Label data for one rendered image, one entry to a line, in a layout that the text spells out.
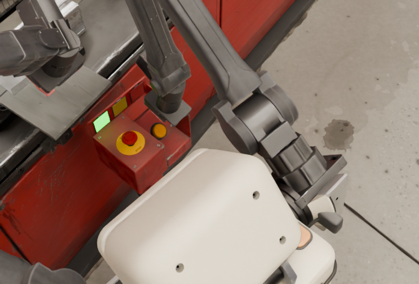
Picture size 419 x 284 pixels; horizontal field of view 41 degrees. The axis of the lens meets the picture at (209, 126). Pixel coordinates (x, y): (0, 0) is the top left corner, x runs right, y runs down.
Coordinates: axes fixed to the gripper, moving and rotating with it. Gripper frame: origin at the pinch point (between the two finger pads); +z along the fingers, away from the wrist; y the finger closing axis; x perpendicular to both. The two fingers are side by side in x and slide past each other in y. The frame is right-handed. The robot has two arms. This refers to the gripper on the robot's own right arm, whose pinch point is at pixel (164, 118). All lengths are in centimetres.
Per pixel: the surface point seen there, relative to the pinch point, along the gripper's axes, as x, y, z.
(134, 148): 10.5, -0.2, 2.0
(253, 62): -83, 12, 81
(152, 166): 9.7, -6.1, 5.1
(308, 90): -90, -15, 79
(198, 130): -39, 6, 79
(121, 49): -5.2, 20.9, -2.1
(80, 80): 13.6, 15.0, -16.7
